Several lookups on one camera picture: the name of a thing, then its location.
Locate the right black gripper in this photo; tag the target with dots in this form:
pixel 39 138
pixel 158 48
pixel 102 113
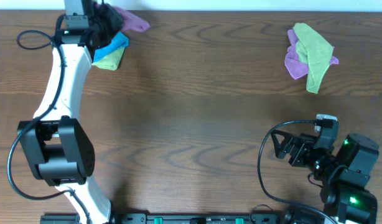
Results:
pixel 304 144

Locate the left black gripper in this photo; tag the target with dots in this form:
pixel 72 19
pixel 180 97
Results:
pixel 107 23

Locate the purple microfibre cloth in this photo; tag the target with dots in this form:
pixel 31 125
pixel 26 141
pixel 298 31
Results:
pixel 132 20

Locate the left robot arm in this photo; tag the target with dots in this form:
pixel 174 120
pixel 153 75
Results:
pixel 57 149

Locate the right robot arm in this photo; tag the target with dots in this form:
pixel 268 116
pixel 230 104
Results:
pixel 344 176

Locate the blue folded cloth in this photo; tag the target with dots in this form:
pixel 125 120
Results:
pixel 118 42

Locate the green folded cloth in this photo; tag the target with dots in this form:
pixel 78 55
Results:
pixel 110 61

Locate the green crumpled cloth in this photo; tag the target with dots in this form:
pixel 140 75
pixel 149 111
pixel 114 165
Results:
pixel 316 52

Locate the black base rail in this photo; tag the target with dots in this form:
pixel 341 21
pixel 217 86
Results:
pixel 141 218

